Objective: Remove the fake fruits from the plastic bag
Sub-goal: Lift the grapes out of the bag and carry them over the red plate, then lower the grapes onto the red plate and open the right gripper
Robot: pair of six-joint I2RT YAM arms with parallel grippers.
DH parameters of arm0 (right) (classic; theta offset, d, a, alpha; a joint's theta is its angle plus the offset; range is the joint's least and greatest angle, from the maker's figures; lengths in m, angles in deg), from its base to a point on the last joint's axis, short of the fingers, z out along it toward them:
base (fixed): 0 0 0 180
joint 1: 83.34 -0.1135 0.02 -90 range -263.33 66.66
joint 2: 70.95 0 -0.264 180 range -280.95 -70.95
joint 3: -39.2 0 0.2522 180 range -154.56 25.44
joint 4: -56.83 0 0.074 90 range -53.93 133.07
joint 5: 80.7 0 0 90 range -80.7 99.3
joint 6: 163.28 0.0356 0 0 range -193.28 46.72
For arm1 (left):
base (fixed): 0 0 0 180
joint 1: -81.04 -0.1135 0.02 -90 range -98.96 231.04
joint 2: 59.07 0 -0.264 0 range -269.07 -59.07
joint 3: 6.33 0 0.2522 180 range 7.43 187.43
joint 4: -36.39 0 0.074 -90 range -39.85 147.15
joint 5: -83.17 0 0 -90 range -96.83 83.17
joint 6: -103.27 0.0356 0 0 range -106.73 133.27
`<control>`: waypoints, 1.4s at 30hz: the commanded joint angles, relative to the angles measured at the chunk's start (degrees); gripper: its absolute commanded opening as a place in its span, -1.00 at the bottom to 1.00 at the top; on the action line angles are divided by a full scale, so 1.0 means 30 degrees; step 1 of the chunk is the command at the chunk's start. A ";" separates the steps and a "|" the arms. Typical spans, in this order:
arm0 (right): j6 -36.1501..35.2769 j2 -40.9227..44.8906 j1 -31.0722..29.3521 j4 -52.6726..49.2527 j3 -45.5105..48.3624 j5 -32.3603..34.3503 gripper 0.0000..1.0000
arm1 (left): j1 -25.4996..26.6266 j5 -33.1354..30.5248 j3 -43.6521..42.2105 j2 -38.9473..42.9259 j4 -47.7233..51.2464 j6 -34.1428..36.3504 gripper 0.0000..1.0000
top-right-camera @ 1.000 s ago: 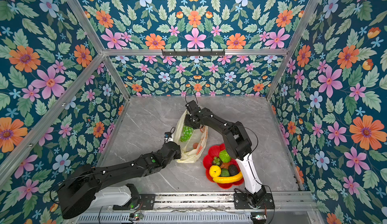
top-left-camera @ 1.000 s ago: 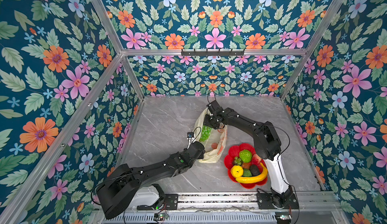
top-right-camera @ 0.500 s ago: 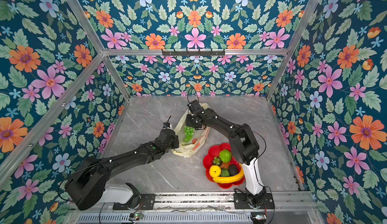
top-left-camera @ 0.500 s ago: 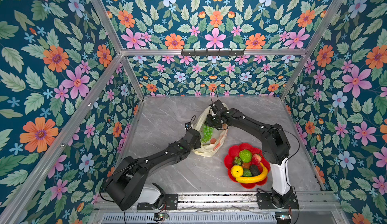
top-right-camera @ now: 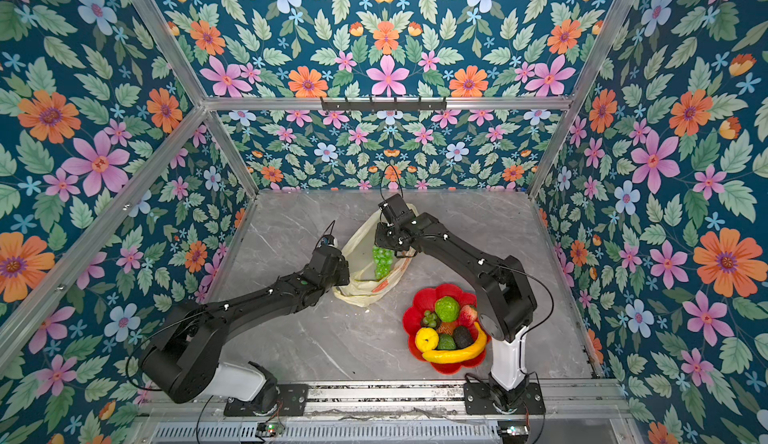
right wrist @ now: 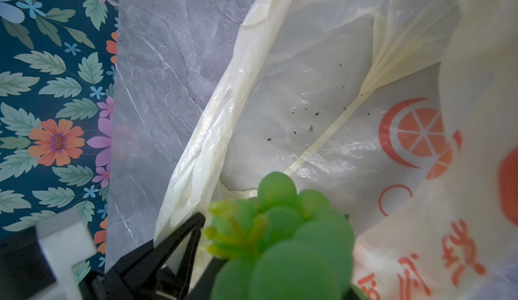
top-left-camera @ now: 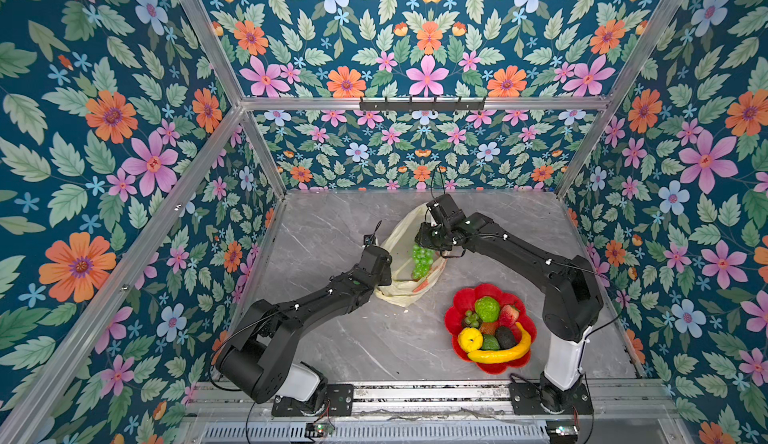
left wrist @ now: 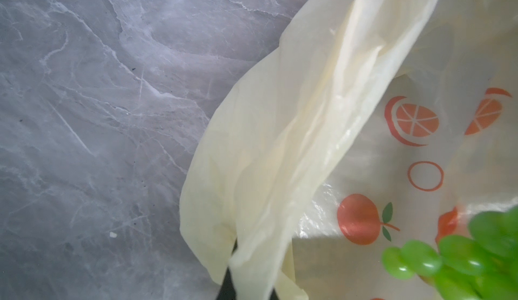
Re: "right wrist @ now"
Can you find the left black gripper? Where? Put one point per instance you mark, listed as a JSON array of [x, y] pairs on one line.
[[25, 271]]

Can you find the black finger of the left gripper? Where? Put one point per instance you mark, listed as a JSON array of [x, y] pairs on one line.
[[157, 272]]

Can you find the green fake grapes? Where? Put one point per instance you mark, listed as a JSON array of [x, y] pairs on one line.
[[282, 244]]

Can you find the cream plastic bag orange print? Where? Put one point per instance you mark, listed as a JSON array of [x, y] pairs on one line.
[[402, 112]]

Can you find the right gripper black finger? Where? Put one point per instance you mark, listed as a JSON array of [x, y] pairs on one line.
[[203, 288]]

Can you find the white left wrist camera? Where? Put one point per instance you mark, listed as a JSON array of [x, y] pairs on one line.
[[65, 241]]

